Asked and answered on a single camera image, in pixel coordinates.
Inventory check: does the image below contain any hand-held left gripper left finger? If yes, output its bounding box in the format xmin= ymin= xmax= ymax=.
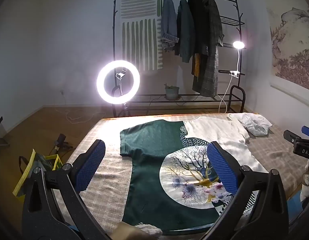
xmin=22 ymin=139 xmax=112 ymax=240

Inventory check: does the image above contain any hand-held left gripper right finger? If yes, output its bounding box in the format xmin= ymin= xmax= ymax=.
xmin=202 ymin=141 xmax=290 ymax=240

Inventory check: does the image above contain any green white tree-print T-shirt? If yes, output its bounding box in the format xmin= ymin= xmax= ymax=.
xmin=120 ymin=116 xmax=268 ymax=236

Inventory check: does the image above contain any black metal clothes rack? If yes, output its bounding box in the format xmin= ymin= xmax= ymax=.
xmin=112 ymin=0 xmax=245 ymax=118

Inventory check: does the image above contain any crumpled white cloth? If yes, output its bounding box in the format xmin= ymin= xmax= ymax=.
xmin=228 ymin=112 xmax=273 ymax=137

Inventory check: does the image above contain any black floor device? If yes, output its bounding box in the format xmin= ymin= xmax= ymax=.
xmin=51 ymin=134 xmax=76 ymax=153

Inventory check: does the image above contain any beige checked blanket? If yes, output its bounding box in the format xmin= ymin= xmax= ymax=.
xmin=53 ymin=112 xmax=309 ymax=240

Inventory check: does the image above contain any green yellow bag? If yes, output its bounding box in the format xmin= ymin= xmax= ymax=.
xmin=13 ymin=149 xmax=64 ymax=203

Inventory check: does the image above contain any tan cloth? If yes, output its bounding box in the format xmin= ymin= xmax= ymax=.
xmin=111 ymin=224 xmax=145 ymax=240

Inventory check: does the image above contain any fuzzy white cloth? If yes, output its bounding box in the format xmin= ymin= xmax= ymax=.
xmin=133 ymin=222 xmax=163 ymax=240

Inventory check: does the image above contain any green potted plant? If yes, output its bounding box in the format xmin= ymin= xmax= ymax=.
xmin=164 ymin=83 xmax=180 ymax=101

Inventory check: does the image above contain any phone clamp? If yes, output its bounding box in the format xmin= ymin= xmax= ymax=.
xmin=116 ymin=69 xmax=127 ymax=96

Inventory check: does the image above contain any grey plaid coat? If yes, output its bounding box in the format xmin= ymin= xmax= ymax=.
xmin=192 ymin=0 xmax=224 ymax=98

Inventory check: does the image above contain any white clip lamp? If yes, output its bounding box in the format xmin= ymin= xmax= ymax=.
xmin=229 ymin=41 xmax=246 ymax=78

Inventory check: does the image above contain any yellow garment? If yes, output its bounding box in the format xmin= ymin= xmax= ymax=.
xmin=191 ymin=54 xmax=201 ymax=77

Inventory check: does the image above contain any green striped white cloth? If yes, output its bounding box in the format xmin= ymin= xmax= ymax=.
xmin=118 ymin=0 xmax=164 ymax=73

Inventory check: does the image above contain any dark green jacket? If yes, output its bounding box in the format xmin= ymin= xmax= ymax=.
xmin=176 ymin=0 xmax=197 ymax=63

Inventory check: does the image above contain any black coat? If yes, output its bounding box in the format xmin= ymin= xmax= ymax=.
xmin=187 ymin=0 xmax=210 ymax=55

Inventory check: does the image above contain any blue denim jacket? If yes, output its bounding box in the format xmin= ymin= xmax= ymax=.
xmin=161 ymin=0 xmax=180 ymax=52

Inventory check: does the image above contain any white floor cable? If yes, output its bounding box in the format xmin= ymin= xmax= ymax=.
xmin=61 ymin=90 xmax=95 ymax=125

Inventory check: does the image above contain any white lamp cable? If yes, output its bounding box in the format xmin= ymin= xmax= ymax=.
xmin=219 ymin=76 xmax=232 ymax=113

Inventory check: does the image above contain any white ring light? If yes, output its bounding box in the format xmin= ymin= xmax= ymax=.
xmin=97 ymin=59 xmax=140 ymax=105

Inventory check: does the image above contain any landscape wall poster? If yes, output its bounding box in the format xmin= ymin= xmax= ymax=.
xmin=267 ymin=4 xmax=309 ymax=93

